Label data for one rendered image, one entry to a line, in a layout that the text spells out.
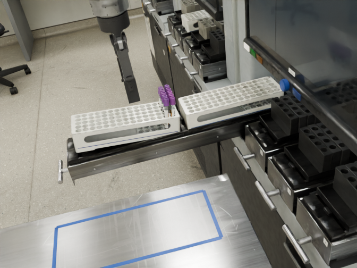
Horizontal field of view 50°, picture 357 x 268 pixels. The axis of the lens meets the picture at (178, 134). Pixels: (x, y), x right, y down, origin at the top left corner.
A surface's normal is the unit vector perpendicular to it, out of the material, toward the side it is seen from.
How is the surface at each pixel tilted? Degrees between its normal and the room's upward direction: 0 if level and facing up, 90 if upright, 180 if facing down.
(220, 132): 90
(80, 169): 90
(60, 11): 90
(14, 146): 0
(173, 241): 0
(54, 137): 0
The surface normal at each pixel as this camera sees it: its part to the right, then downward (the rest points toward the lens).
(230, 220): -0.13, -0.80
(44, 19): 0.25, 0.54
